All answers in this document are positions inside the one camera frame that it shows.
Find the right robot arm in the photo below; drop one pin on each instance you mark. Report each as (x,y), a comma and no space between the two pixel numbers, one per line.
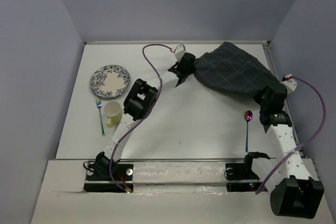
(293,191)

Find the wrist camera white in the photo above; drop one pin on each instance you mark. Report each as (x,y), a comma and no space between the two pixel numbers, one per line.
(179,52)
(290,83)

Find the pale yellow mug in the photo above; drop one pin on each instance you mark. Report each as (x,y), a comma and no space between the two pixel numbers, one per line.
(113,111)

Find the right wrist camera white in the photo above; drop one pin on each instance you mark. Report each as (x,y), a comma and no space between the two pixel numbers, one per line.
(290,83)

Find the dark checked cloth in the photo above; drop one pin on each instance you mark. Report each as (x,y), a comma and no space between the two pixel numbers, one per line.
(231,69)

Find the iridescent fork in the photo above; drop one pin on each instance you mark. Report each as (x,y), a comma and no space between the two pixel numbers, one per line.
(99,107)

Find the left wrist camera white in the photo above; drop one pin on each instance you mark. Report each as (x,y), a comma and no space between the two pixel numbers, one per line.
(179,52)

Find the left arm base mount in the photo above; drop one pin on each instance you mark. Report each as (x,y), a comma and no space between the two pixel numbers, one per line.
(97,181)

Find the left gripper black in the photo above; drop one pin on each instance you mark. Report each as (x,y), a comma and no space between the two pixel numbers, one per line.
(192,68)

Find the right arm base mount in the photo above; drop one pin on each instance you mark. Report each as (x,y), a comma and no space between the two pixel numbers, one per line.
(240,177)

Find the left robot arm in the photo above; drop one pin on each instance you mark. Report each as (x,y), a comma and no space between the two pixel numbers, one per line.
(136,108)

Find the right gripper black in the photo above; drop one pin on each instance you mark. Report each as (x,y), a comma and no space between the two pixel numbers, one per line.
(257,97)

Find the blue floral plate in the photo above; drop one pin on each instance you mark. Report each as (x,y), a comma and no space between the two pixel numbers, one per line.
(110,81)

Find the iridescent spoon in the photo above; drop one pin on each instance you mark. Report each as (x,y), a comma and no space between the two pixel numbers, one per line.
(248,117)

